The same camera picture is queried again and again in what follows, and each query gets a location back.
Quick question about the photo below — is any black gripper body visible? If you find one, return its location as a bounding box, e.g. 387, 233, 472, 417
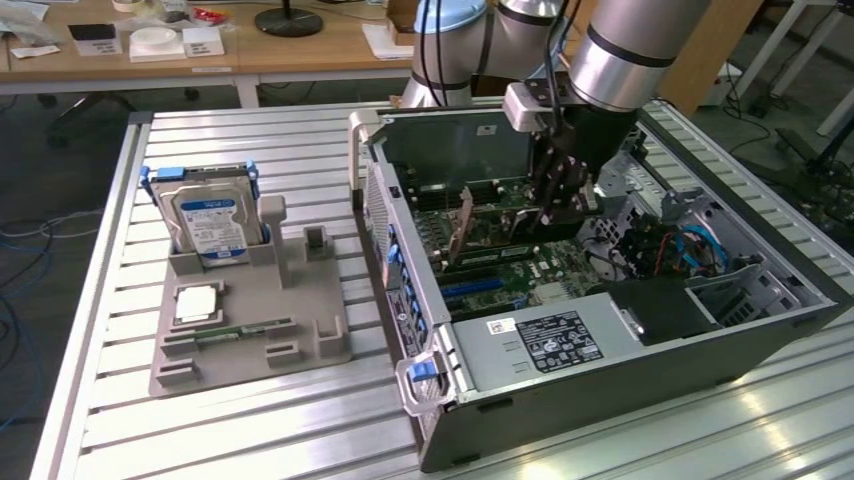
558, 102, 640, 169

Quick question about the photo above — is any graphics card with metal bracket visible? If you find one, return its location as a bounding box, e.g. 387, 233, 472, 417
446, 185, 595, 266

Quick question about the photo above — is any silver metal drive cage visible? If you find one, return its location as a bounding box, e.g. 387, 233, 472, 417
576, 124, 726, 281

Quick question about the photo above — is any green motherboard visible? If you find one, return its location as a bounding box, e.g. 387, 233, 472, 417
392, 164, 615, 321

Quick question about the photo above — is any RAM stick with white labels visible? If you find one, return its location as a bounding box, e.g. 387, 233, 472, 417
452, 244, 539, 267

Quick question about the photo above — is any blue expansion slot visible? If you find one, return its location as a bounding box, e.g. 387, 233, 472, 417
439, 276, 506, 296

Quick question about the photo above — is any wooden cabinet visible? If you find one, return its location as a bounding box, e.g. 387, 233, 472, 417
656, 0, 767, 117

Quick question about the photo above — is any black plastic shroud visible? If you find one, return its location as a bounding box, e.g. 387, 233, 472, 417
604, 278, 723, 347

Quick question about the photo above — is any black power supply label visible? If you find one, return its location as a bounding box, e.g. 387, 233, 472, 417
516, 309, 606, 374

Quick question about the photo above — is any grey metal disk bay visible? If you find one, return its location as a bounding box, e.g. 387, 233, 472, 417
684, 259, 802, 329

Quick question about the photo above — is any black floor stand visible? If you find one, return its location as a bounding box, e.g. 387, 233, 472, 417
772, 89, 854, 226

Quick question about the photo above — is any grey power supply unit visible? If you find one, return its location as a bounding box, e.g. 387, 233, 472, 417
451, 293, 646, 394

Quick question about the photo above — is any white paper stack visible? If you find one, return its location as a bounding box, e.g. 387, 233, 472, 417
360, 22, 416, 61

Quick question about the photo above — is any brown cardboard box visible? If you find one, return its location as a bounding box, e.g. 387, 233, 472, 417
384, 0, 419, 47

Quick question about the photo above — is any dark grey open PC case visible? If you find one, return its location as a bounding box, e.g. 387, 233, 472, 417
347, 97, 854, 474

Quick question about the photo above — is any wooden desk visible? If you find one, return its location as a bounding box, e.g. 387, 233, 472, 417
0, 0, 602, 109

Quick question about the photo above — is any black round lamp base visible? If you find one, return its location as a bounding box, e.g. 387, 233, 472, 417
252, 0, 327, 39

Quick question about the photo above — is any grey parts rack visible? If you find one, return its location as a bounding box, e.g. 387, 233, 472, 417
147, 195, 353, 400

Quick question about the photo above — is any green RAM stick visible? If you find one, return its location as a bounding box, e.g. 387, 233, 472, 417
192, 323, 272, 344

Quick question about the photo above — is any silver CPU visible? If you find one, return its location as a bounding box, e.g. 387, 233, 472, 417
172, 288, 220, 321

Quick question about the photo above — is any plain white box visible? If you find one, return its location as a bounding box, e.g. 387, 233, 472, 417
180, 26, 227, 59

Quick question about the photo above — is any white box with round dish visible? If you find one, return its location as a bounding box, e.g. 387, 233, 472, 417
127, 27, 188, 64

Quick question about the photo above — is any black office chair base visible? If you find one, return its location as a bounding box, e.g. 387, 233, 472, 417
37, 89, 139, 149

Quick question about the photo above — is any white box with black top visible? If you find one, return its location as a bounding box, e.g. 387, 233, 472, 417
67, 23, 125, 58

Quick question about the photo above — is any white paper slip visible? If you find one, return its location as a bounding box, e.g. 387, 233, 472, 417
8, 44, 61, 60

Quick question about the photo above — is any clear plastic bag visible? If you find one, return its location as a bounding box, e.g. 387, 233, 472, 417
0, 0, 52, 46

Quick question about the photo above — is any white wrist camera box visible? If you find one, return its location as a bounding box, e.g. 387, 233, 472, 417
503, 82, 559, 134

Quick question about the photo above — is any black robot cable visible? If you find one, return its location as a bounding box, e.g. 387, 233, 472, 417
412, 0, 583, 135

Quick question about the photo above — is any thin black wire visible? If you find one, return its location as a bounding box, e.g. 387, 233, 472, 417
583, 238, 635, 281

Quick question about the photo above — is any blue data wire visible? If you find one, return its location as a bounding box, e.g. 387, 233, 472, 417
671, 225, 728, 277

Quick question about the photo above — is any white table frame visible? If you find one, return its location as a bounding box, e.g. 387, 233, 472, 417
730, 0, 854, 136

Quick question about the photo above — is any hard disk with blue bracket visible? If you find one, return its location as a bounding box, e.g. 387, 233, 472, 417
137, 160, 260, 271

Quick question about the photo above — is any white floor cable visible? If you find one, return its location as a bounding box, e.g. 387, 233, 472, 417
0, 209, 108, 241

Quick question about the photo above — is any blue floor cable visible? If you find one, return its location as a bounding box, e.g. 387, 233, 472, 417
0, 239, 55, 431

